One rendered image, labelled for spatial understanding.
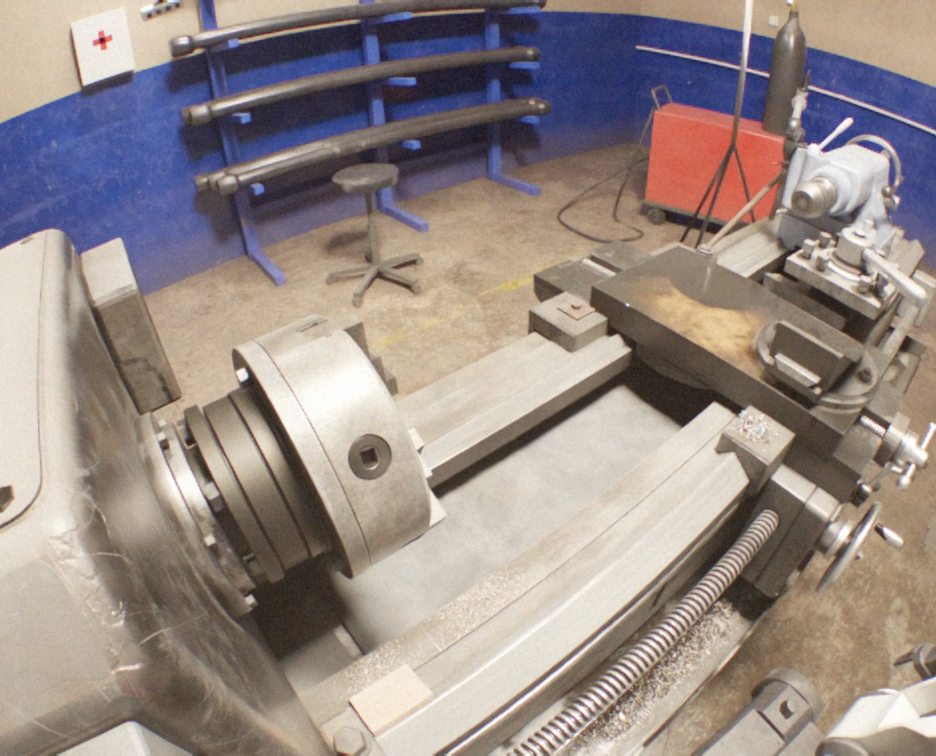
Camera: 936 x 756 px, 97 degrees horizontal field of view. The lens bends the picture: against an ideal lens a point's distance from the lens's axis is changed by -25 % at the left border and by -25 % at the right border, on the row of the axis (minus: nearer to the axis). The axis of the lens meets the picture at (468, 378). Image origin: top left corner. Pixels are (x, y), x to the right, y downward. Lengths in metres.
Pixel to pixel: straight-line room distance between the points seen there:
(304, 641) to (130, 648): 0.64
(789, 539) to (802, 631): 0.82
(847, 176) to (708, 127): 2.16
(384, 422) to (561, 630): 0.38
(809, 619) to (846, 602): 0.17
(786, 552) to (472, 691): 0.65
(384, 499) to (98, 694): 0.29
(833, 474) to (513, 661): 0.61
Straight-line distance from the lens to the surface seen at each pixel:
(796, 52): 3.63
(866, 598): 2.04
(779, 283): 0.93
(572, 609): 0.71
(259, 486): 0.46
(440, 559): 0.89
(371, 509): 0.45
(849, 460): 0.99
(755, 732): 1.45
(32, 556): 0.24
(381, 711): 0.65
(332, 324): 0.50
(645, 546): 0.78
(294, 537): 0.49
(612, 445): 1.07
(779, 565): 1.12
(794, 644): 1.82
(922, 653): 1.17
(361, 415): 0.44
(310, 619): 0.88
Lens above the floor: 1.48
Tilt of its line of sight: 40 degrees down
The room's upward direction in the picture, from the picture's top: 2 degrees counter-clockwise
